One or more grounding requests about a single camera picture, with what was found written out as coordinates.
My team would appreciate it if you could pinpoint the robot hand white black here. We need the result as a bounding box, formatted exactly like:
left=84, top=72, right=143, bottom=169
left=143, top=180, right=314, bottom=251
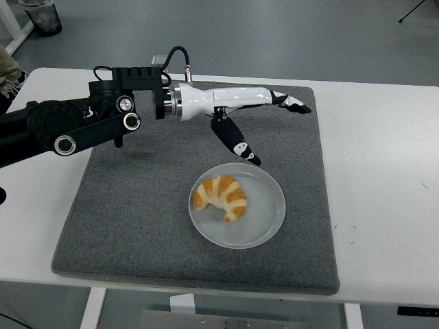
left=177, top=82, right=312, bottom=167

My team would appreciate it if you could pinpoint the croissant bread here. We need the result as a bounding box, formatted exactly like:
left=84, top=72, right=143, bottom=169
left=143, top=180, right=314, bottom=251
left=193, top=175, right=248, bottom=223

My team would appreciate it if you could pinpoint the grey round plate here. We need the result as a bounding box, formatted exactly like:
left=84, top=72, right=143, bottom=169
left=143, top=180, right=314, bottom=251
left=188, top=162, right=287, bottom=250

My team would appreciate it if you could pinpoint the grey felt mat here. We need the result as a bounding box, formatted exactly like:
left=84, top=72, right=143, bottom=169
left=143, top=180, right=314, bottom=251
left=51, top=76, right=341, bottom=296

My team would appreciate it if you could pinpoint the black tripod leg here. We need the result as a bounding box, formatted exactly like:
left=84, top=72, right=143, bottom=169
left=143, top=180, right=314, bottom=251
left=398, top=0, right=439, bottom=24

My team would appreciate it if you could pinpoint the black trash bin with liner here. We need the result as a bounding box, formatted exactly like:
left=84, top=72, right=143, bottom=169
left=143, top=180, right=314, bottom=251
left=19, top=0, right=63, bottom=37

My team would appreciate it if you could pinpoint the person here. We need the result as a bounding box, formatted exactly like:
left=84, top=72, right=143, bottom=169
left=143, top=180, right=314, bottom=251
left=0, top=43, right=29, bottom=100

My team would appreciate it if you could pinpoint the white table leg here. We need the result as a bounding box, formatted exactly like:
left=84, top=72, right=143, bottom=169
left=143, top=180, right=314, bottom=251
left=344, top=303, right=364, bottom=329
left=79, top=287, right=107, bottom=329

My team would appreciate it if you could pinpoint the black table control panel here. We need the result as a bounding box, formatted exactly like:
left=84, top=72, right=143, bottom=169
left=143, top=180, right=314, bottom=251
left=396, top=306, right=439, bottom=317

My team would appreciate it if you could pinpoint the white bracket under table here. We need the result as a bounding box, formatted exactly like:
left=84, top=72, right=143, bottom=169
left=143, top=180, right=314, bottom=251
left=169, top=293, right=195, bottom=313

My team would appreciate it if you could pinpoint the white furniture frame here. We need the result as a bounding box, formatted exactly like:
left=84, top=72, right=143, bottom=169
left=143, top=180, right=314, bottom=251
left=0, top=0, right=34, bottom=56

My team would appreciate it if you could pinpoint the black floor cable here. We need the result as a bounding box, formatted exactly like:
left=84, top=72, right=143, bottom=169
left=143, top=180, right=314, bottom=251
left=0, top=311, right=30, bottom=329

